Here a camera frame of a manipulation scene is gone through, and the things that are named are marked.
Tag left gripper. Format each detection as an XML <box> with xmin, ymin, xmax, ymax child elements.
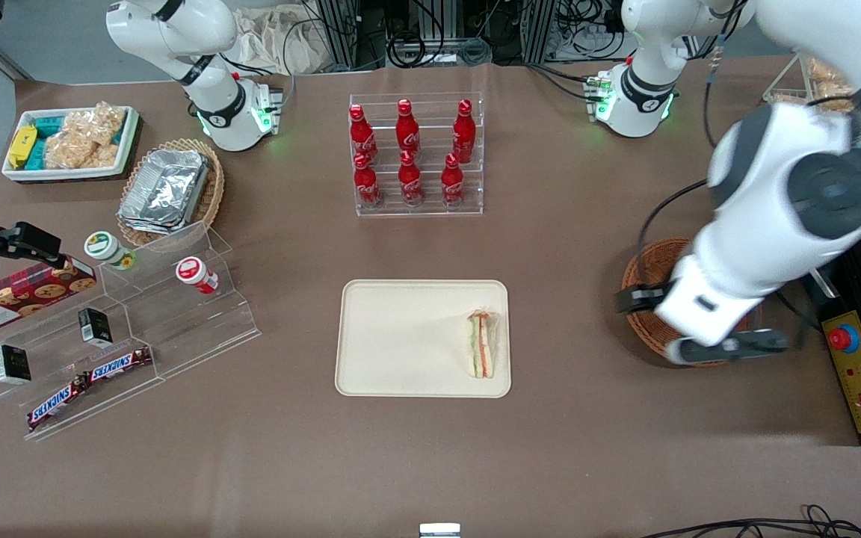
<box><xmin>615</xmin><ymin>253</ymin><xmax>759</xmax><ymax>350</ymax></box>

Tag triangular sandwich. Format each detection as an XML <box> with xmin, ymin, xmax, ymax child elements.
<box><xmin>466</xmin><ymin>309</ymin><xmax>499</xmax><ymax>380</ymax></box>

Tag round brown wicker basket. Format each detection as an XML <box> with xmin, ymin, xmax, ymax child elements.
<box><xmin>621</xmin><ymin>238</ymin><xmax>764</xmax><ymax>368</ymax></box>

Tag oval light wicker basket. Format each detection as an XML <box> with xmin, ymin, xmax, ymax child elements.
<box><xmin>117</xmin><ymin>138</ymin><xmax>226</xmax><ymax>248</ymax></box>

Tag cream rectangular tray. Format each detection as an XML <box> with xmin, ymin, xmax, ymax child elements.
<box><xmin>335</xmin><ymin>279</ymin><xmax>512</xmax><ymax>398</ymax></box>

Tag red tartan cookie box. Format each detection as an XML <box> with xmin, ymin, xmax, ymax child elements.
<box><xmin>0</xmin><ymin>257</ymin><xmax>98</xmax><ymax>337</ymax></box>

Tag green lid white cup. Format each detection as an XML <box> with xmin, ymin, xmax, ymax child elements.
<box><xmin>84</xmin><ymin>231</ymin><xmax>137</xmax><ymax>271</ymax></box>

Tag white rectangular snack bin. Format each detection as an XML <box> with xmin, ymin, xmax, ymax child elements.
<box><xmin>1</xmin><ymin>105</ymin><xmax>141</xmax><ymax>183</ymax></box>

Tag yellow snack package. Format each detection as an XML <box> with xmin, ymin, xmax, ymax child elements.
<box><xmin>7</xmin><ymin>125</ymin><xmax>38</xmax><ymax>170</ymax></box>

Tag small black box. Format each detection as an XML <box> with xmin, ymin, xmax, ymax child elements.
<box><xmin>0</xmin><ymin>344</ymin><xmax>33</xmax><ymax>386</ymax></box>
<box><xmin>77</xmin><ymin>307</ymin><xmax>114</xmax><ymax>347</ymax></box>

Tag clear bag of rice crackers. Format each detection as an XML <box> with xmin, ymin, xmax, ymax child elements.
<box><xmin>43</xmin><ymin>102</ymin><xmax>127</xmax><ymax>170</ymax></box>

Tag teal snack package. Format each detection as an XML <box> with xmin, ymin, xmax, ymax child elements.
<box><xmin>25</xmin><ymin>112</ymin><xmax>67</xmax><ymax>170</ymax></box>

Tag stacked aluminium foil containers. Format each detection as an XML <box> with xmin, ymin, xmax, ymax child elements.
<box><xmin>117</xmin><ymin>148</ymin><xmax>212</xmax><ymax>235</ymax></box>

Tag brown Snickers bar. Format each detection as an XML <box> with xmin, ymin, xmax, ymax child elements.
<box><xmin>83</xmin><ymin>346</ymin><xmax>154</xmax><ymax>386</ymax></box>
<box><xmin>26</xmin><ymin>377</ymin><xmax>92</xmax><ymax>433</ymax></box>

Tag red lid white cup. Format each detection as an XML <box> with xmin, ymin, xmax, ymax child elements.
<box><xmin>176</xmin><ymin>256</ymin><xmax>220</xmax><ymax>295</ymax></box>

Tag clear acrylic step display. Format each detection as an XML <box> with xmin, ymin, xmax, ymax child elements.
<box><xmin>0</xmin><ymin>220</ymin><xmax>262</xmax><ymax>442</ymax></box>

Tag red cola bottle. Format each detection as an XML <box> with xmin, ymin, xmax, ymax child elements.
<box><xmin>354</xmin><ymin>152</ymin><xmax>383</xmax><ymax>208</ymax></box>
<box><xmin>348</xmin><ymin>104</ymin><xmax>378</xmax><ymax>164</ymax></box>
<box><xmin>395</xmin><ymin>99</ymin><xmax>421</xmax><ymax>159</ymax></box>
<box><xmin>398</xmin><ymin>149</ymin><xmax>424</xmax><ymax>206</ymax></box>
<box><xmin>441</xmin><ymin>152</ymin><xmax>466</xmax><ymax>207</ymax></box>
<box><xmin>452</xmin><ymin>99</ymin><xmax>476</xmax><ymax>163</ymax></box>

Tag clear acrylic bottle rack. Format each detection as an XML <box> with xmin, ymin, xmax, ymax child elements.
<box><xmin>348</xmin><ymin>93</ymin><xmax>485</xmax><ymax>218</ymax></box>

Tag clear bag of puffed snacks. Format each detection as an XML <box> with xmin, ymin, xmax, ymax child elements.
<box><xmin>804</xmin><ymin>57</ymin><xmax>856</xmax><ymax>113</ymax></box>

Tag beige cloth bag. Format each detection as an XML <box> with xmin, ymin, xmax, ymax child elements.
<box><xmin>230</xmin><ymin>6</ymin><xmax>328</xmax><ymax>76</ymax></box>

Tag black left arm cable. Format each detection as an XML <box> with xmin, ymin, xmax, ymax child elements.
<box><xmin>637</xmin><ymin>45</ymin><xmax>724</xmax><ymax>291</ymax></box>

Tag black power cable with plug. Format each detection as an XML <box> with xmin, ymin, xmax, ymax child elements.
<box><xmin>774</xmin><ymin>290</ymin><xmax>824</xmax><ymax>338</ymax></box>

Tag white wire rack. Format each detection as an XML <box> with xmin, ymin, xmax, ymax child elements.
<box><xmin>762</xmin><ymin>52</ymin><xmax>861</xmax><ymax>114</ymax></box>

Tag thin black floor cable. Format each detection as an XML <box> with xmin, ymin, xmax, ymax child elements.
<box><xmin>638</xmin><ymin>504</ymin><xmax>861</xmax><ymax>538</ymax></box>

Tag aluminium frame with cables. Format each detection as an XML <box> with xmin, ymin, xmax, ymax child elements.
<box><xmin>303</xmin><ymin>0</ymin><xmax>629</xmax><ymax>69</ymax></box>

